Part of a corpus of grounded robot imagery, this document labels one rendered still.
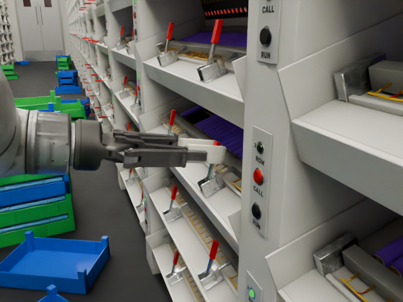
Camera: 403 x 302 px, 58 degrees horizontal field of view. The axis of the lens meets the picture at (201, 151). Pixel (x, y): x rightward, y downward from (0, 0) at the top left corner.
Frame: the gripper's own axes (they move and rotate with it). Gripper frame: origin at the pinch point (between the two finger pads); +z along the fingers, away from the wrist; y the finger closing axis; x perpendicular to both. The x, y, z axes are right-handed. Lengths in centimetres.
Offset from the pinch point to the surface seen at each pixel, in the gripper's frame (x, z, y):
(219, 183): -5.5, 3.9, 0.9
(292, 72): 15.2, -3.2, 25.6
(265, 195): 1.8, -1.0, 22.3
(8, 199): -45, -37, -80
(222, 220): -8.0, 1.3, 9.5
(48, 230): -59, -24, -81
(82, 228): -59, -11, -83
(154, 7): 25, -1, -45
